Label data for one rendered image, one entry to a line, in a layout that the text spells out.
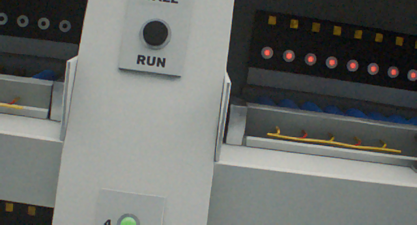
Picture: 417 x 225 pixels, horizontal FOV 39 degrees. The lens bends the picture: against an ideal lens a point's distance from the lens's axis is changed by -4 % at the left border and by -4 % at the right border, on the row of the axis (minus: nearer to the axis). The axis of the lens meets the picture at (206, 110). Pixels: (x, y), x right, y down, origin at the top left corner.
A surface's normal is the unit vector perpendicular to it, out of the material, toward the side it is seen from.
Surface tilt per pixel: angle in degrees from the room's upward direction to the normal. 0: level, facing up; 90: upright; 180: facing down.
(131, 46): 90
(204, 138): 90
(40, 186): 111
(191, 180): 90
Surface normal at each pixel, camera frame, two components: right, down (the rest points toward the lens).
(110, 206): 0.07, -0.16
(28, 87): 0.02, 0.19
